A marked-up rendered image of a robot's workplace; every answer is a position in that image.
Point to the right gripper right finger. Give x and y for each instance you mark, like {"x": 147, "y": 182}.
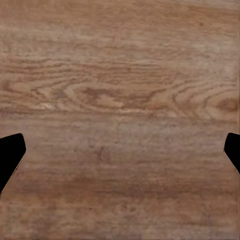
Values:
{"x": 232, "y": 149}

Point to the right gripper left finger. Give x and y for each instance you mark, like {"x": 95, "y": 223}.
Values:
{"x": 12, "y": 149}

